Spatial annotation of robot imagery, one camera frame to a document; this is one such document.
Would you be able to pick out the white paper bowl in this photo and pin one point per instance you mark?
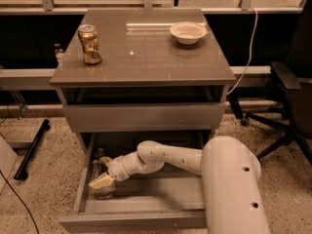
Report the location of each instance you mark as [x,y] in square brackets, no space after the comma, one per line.
[188,33]

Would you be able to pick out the grey top drawer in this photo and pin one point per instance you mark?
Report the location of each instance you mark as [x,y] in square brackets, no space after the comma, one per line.
[143,117]

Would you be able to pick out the bottle behind cabinet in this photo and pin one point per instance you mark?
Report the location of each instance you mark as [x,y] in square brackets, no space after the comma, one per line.
[59,52]

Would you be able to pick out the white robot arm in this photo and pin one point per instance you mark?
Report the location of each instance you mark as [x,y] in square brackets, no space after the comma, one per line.
[229,174]

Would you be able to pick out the open grey middle drawer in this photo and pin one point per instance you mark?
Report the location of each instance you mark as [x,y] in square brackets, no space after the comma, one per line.
[168,199]

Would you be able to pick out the black office chair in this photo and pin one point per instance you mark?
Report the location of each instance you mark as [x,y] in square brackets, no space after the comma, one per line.
[290,84]

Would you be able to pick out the crushed gold soda can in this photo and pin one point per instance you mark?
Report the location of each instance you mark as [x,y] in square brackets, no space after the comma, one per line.
[88,37]

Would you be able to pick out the clear plastic water bottle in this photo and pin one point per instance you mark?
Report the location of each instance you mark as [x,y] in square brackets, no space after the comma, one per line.
[98,168]

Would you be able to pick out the grey drawer cabinet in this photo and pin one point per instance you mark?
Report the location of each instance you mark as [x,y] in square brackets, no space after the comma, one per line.
[142,62]

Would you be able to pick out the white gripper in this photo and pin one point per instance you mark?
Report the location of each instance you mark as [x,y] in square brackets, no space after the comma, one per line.
[117,170]

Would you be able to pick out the black floor stand bar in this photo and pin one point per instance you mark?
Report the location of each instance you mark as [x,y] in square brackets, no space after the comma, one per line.
[21,173]

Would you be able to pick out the metal window railing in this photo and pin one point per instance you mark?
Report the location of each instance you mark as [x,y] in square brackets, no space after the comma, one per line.
[146,0]

